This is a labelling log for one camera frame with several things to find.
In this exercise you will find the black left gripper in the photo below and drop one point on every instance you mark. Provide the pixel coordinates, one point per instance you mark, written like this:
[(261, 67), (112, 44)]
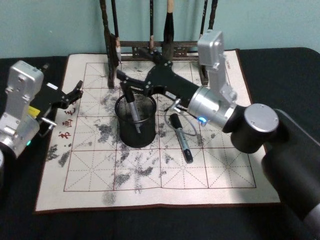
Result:
[(50, 98)]

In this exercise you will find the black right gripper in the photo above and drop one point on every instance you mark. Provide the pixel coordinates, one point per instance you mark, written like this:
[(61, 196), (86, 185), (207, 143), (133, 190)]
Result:
[(172, 85)]

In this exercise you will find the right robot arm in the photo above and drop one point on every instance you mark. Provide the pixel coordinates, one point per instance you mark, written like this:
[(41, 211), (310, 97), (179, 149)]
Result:
[(260, 120)]

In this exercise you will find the dark wooden brush rack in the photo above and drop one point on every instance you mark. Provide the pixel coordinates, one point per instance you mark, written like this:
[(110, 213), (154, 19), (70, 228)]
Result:
[(140, 44)]

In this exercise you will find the black and grey marker pen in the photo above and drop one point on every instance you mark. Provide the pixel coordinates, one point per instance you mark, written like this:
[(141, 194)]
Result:
[(130, 97), (181, 140)]

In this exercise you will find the slim dark calligraphy brush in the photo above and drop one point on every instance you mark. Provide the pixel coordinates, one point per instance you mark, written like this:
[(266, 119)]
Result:
[(151, 25)]

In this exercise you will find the thick black calligraphy brush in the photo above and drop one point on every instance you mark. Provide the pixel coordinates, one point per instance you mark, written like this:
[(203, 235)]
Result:
[(169, 25)]

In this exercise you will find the thin black calligraphy brush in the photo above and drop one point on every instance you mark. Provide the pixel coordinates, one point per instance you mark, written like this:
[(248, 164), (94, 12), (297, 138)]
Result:
[(114, 20)]

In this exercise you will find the black mesh pen holder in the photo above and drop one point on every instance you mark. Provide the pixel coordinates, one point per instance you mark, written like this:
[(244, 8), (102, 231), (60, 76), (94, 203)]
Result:
[(136, 140)]

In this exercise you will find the dark brown calligraphy brush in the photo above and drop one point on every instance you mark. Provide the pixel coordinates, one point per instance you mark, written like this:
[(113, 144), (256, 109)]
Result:
[(203, 15)]

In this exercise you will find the beige calligraphy mat red grid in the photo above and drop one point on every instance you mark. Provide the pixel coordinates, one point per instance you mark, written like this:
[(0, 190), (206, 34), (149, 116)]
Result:
[(100, 175)]

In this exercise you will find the black table cloth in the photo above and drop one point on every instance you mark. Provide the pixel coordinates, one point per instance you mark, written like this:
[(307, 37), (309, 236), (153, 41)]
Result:
[(150, 226)]

